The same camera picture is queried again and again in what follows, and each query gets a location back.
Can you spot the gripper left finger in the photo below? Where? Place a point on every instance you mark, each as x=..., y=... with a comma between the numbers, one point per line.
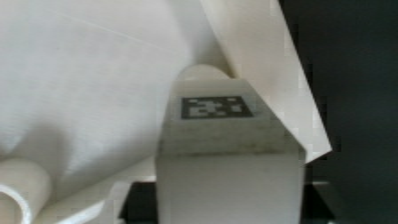
x=130, y=204

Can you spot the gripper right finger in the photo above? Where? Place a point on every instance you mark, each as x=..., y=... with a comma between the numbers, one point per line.
x=324, y=211

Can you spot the white leg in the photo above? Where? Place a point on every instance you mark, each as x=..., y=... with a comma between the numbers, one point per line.
x=230, y=158

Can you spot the white square table top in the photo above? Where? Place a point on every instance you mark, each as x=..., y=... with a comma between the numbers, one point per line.
x=93, y=53

